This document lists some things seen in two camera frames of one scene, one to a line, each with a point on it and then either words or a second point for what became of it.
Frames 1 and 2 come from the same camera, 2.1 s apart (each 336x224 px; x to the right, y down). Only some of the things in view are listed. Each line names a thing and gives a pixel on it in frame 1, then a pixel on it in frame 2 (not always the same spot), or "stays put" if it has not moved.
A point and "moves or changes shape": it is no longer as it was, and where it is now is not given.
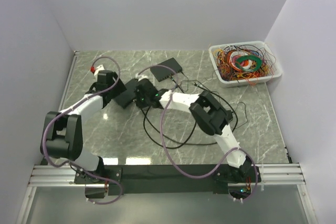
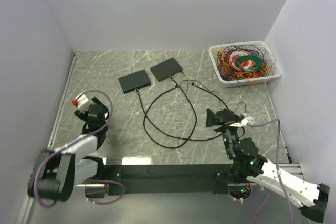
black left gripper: (119, 87) to (82, 115)
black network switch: (161, 73) stays put
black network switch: (127, 97) moves or changes shape
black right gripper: (139, 103) to (212, 119)
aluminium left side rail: (75, 54) stays put
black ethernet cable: (212, 91) to (163, 130)
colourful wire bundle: (242, 62) stays put
